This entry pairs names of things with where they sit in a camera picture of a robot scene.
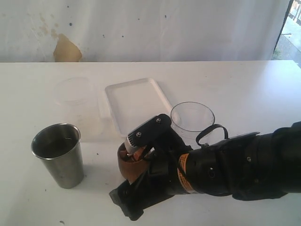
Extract translucent plastic measuring cup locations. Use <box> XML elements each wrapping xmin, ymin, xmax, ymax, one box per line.
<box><xmin>54</xmin><ymin>77</ymin><xmax>102</xmax><ymax>142</ymax></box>

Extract gold candies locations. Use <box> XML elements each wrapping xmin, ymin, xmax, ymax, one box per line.
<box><xmin>119</xmin><ymin>150</ymin><xmax>143</xmax><ymax>162</ymax></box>

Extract brown wooden cup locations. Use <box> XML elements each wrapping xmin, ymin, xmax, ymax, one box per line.
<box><xmin>117</xmin><ymin>143</ymin><xmax>150</xmax><ymax>184</ymax></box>

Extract stainless steel cup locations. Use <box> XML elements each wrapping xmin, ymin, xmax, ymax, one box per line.
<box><xmin>31</xmin><ymin>123</ymin><xmax>84</xmax><ymax>189</ymax></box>

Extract white rectangular tray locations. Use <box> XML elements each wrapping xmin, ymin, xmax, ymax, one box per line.
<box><xmin>105</xmin><ymin>78</ymin><xmax>172</xmax><ymax>137</ymax></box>

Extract clear plastic shaker body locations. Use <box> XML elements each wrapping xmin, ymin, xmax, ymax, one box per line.
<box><xmin>170</xmin><ymin>101</ymin><xmax>215</xmax><ymax>149</ymax></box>

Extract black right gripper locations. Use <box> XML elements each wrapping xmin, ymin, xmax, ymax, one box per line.
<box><xmin>109</xmin><ymin>128</ymin><xmax>195</xmax><ymax>221</ymax></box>

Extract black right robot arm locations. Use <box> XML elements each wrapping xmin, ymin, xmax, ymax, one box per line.
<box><xmin>110</xmin><ymin>121</ymin><xmax>301</xmax><ymax>221</ymax></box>

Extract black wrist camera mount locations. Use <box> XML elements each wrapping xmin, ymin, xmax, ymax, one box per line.
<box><xmin>124</xmin><ymin>113</ymin><xmax>172</xmax><ymax>154</ymax></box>

